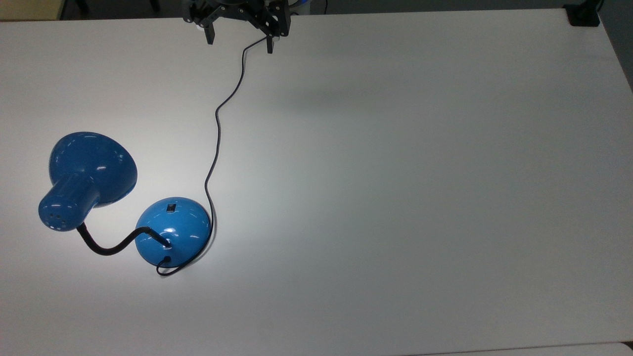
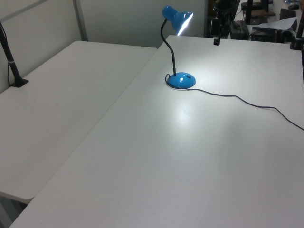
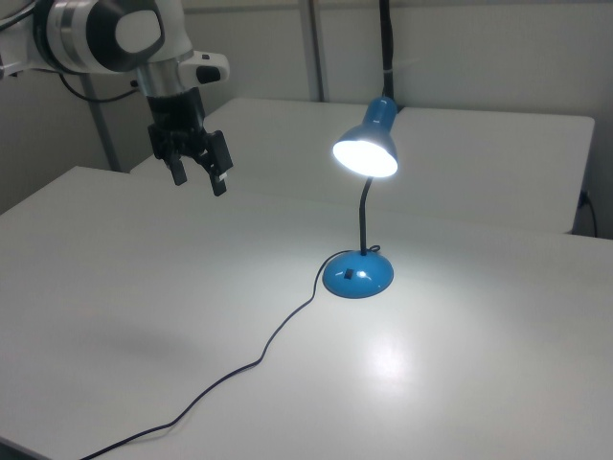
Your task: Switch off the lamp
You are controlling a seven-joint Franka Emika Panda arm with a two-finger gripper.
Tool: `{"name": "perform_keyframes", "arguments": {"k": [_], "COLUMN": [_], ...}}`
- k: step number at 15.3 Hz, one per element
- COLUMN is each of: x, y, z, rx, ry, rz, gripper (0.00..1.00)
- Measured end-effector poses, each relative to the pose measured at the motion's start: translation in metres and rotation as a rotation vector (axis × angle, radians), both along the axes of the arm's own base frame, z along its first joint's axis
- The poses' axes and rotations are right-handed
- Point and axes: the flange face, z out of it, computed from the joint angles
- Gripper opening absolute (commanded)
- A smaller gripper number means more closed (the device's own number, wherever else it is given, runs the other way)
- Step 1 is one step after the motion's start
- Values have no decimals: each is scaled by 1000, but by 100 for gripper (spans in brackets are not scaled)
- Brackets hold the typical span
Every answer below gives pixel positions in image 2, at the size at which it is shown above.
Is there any black electronics box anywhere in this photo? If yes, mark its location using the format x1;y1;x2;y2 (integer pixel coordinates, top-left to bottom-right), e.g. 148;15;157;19
249;26;293;44

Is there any blue gooseneck desk lamp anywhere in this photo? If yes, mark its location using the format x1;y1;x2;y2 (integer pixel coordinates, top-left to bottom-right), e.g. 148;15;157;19
161;5;197;90

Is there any white paper sheet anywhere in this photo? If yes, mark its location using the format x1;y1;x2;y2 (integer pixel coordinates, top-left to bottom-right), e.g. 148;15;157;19
256;16;298;31

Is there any black lamp power cable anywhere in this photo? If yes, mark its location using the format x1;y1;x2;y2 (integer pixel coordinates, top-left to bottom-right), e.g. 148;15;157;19
165;73;304;132

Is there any black table clamp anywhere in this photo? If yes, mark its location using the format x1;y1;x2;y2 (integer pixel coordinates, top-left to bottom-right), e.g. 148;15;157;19
289;0;304;51

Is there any black equipment case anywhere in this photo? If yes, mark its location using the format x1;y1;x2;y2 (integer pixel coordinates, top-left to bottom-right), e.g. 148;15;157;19
229;20;250;40

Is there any black camera stand, taped pole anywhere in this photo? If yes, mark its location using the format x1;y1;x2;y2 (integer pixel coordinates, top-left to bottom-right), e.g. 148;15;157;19
0;20;29;89

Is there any grey metal partition post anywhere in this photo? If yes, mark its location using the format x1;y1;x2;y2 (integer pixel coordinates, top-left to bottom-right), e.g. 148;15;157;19
73;0;89;42

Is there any white side table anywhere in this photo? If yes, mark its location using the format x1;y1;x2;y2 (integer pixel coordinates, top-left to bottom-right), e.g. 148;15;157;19
0;40;159;204

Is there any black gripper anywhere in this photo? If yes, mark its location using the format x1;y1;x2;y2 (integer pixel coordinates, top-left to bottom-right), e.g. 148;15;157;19
211;18;222;46

